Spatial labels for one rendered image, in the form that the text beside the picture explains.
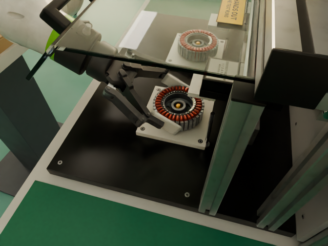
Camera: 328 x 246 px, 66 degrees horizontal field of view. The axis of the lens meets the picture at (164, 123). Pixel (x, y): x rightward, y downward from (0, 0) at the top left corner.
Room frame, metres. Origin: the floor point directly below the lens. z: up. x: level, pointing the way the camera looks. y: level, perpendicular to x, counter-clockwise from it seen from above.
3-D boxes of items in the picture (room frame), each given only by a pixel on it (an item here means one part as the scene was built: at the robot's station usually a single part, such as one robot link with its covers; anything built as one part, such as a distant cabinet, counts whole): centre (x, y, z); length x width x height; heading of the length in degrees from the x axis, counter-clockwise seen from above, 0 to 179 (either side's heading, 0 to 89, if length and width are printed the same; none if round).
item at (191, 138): (0.38, -0.03, 0.78); 0.15 x 0.15 x 0.01; 75
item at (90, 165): (0.49, -0.08, 0.76); 0.64 x 0.47 x 0.02; 165
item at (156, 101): (0.38, -0.03, 0.80); 0.11 x 0.11 x 0.04
